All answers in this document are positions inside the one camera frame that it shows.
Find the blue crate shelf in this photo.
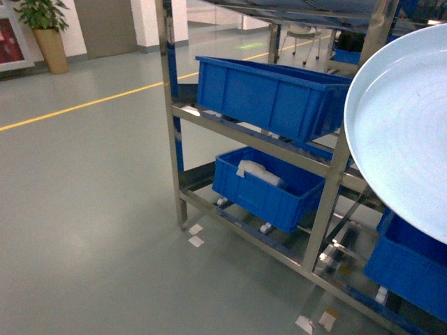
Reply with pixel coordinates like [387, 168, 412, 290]
[212, 147, 325, 232]
[196, 56, 352, 143]

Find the white wrapped package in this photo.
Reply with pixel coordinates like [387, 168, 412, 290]
[236, 160, 286, 188]

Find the light blue round tray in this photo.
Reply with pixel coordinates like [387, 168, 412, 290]
[344, 24, 446, 242]

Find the stainless steel shelf rack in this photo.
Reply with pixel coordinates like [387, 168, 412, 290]
[155, 1, 446, 334]

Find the blue crate lower shelf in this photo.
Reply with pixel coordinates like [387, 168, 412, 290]
[212, 147, 325, 232]

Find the potted green plant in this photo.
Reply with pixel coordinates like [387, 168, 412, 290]
[14, 0, 69, 75]

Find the white wheeled chair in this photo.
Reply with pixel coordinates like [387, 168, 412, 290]
[277, 25, 332, 68]

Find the blue crate bottom right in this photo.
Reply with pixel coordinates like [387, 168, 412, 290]
[364, 209, 446, 322]

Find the blue crate upper shelf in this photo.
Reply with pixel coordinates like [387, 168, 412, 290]
[196, 56, 352, 143]

